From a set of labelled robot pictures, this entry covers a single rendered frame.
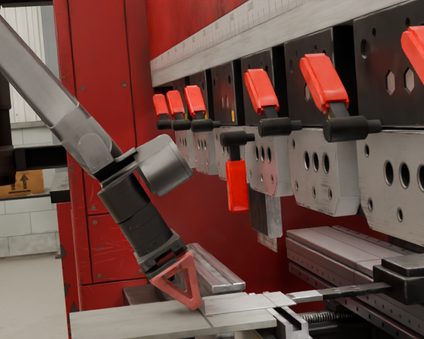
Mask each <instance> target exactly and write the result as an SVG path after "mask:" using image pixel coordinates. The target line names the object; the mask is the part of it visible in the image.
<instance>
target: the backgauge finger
mask: <svg viewBox="0 0 424 339"><path fill-rule="evenodd" d="M381 261H382V264H378V265H373V278H374V283H370V284H364V285H353V286H347V287H337V288H330V289H320V290H313V291H302V292H296V293H286V294H285V296H287V297H288V298H290V299H291V300H292V301H293V302H295V303H305V302H311V301H321V300H328V299H338V298H344V297H355V296H361V295H371V294H377V293H383V294H385V295H387V296H389V297H390V298H392V299H394V300H396V301H398V302H400V303H402V304H404V305H416V304H422V303H424V253H423V254H412V255H405V256H395V257H388V258H382V259H381Z"/></svg>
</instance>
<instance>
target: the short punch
mask: <svg viewBox="0 0 424 339"><path fill-rule="evenodd" d="M248 196H249V206H250V224H251V228H253V229H254V230H256V231H257V233H258V242H259V243H261V244H262V245H264V246H266V247H268V248H270V249H271V250H273V251H275V252H277V237H281V236H282V235H283V230H282V220H281V201H280V197H274V196H270V195H268V194H264V193H262V192H258V191H255V190H252V189H251V188H250V184H249V183H248Z"/></svg>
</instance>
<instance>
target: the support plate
mask: <svg viewBox="0 0 424 339"><path fill-rule="evenodd" d="M246 295H248V294H247V293H246V292H243V293H232V294H226V295H215V296H209V297H202V298H203V299H204V300H205V301H206V300H213V299H223V298H230V297H240V296H246ZM69 317H70V324H71V338H72V339H181V338H192V337H197V336H207V335H213V334H223V333H229V332H239V331H244V330H255V329H261V328H271V327H276V326H277V320H276V319H275V318H274V317H273V316H272V315H271V314H270V313H269V312H268V311H266V310H265V309H258V310H252V311H242V312H236V313H226V314H219V315H212V317H207V319H208V320H209V321H210V322H211V323H212V325H213V326H214V327H212V328H211V326H210V325H209V324H208V323H207V322H206V320H205V319H204V317H203V316H202V315H201V314H200V313H199V311H198V310H197V309H195V310H194V311H193V310H191V309H190V308H188V307H187V306H185V305H184V304H182V303H181V302H179V301H178V300H175V301H164V302H158V303H147V304H141V305H130V306H124V307H113V308H108V309H97V310H90V311H79V312H73V313H69Z"/></svg>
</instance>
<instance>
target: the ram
mask: <svg viewBox="0 0 424 339"><path fill-rule="evenodd" d="M247 1H249V0H145V6H146V14H147V30H148V38H149V55H150V60H151V61H152V60H153V59H154V58H156V57H158V56H159V55H161V54H163V53H164V52H166V51H167V50H170V49H171V48H172V47H174V46H176V45H177V44H179V43H181V42H182V41H184V40H186V39H187V38H189V37H190V36H192V35H193V34H196V33H197V32H199V31H200V30H202V29H203V28H205V27H207V26H208V25H210V24H212V23H213V22H215V21H217V20H218V19H219V18H221V17H223V16H225V15H226V14H228V13H229V12H231V11H233V10H234V9H236V8H237V7H239V6H241V5H243V4H244V3H245V2H247ZM406 1H410V0H309V1H306V2H305V3H302V4H301V5H298V6H297V7H294V8H292V9H290V10H288V11H286V12H284V13H281V14H279V15H277V16H275V17H273V18H271V19H269V20H267V21H265V22H263V23H261V24H258V25H256V26H254V27H252V28H250V29H248V30H245V31H243V32H241V33H239V34H237V35H235V36H232V37H231V38H228V39H227V40H224V41H222V42H220V43H218V44H216V45H214V46H211V47H209V48H207V49H205V50H203V51H201V52H198V53H196V54H194V55H192V56H190V57H188V58H186V59H184V60H182V61H180V62H178V63H175V64H173V65H171V66H169V67H167V68H165V69H162V70H161V71H158V72H157V73H154V74H152V75H151V80H152V87H169V86H173V81H174V80H177V79H179V78H182V77H188V76H189V75H192V74H194V73H198V72H200V71H204V70H206V69H211V68H212V67H215V66H218V65H221V64H224V63H227V62H230V61H234V60H241V58H242V57H245V56H248V55H249V54H253V53H256V52H259V51H262V50H265V49H268V48H271V47H278V46H284V44H285V43H286V42H289V41H291V40H295V39H297V38H301V37H303V36H307V35H309V34H313V33H315V32H319V31H321V30H324V29H327V28H330V27H333V26H352V25H353V20H354V19H356V18H359V17H362V16H365V15H368V14H371V13H374V12H377V11H380V10H383V9H386V8H389V7H392V6H394V5H398V4H400V3H404V2H406Z"/></svg>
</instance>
